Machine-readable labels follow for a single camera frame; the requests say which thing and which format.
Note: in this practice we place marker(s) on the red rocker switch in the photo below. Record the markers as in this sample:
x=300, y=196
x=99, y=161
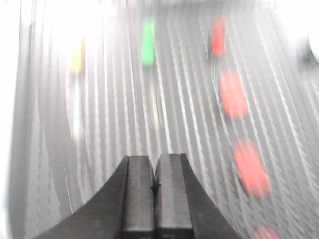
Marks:
x=217, y=42

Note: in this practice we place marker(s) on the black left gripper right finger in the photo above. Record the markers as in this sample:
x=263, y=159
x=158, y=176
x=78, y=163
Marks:
x=183, y=209

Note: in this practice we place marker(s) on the yellow rocker switch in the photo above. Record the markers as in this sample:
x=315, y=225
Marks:
x=76, y=56

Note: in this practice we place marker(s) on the black perforated pegboard panel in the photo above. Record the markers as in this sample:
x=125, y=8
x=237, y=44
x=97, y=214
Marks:
x=71, y=131

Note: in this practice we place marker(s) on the lower red push button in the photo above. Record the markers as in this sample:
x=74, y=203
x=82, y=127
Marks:
x=252, y=175

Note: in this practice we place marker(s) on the green rocker switch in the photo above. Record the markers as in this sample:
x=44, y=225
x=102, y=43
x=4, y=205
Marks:
x=148, y=42

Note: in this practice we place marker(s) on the lowest red push button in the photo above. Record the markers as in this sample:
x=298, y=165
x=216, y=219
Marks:
x=265, y=232

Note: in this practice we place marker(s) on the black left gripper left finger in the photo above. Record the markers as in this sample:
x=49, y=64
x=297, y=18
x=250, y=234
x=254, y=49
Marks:
x=122, y=209

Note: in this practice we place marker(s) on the upper red push button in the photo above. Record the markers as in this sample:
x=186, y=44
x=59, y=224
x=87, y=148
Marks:
x=232, y=94

